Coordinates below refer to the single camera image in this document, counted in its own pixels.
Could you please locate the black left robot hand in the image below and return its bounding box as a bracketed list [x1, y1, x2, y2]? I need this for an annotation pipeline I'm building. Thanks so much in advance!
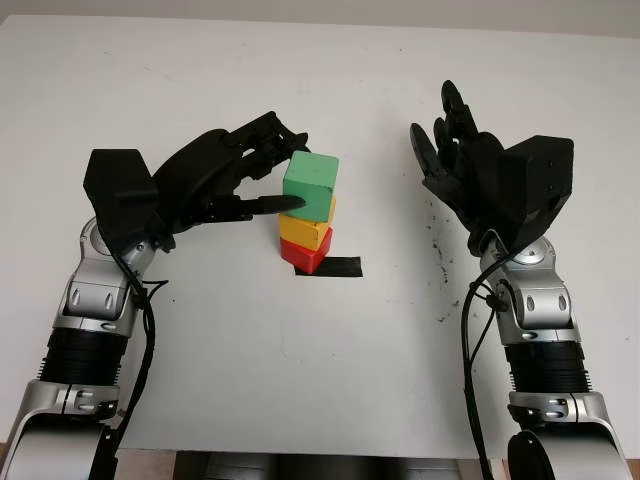
[148, 110, 311, 253]

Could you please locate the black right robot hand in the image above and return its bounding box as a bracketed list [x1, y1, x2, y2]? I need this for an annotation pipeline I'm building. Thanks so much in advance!
[409, 79, 517, 255]

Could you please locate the green wooden block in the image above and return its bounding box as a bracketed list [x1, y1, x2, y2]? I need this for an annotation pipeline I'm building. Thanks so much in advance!
[282, 149, 341, 223]

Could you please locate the yellow wooden block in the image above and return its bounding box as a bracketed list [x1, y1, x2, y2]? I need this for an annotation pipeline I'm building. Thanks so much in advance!
[277, 195, 338, 250]

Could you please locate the red wooden block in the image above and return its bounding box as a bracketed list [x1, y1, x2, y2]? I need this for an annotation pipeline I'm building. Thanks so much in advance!
[278, 226, 335, 274]

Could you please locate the black tape strip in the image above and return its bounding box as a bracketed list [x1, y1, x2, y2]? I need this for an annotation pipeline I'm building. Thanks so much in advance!
[293, 255, 363, 279]

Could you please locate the dark grey robot torso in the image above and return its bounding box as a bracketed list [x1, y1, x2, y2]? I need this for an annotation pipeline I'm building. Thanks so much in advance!
[173, 449, 495, 480]

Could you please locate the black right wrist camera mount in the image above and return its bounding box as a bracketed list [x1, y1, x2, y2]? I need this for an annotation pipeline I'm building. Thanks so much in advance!
[498, 134, 576, 255]

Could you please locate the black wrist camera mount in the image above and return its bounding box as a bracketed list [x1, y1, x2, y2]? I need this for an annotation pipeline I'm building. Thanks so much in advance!
[498, 134, 576, 255]
[82, 147, 160, 257]

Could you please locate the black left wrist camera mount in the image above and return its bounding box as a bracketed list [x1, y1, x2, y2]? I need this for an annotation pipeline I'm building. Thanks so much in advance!
[82, 147, 160, 257]

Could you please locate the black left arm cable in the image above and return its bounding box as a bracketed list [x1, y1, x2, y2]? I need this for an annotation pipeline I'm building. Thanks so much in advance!
[88, 248, 170, 480]

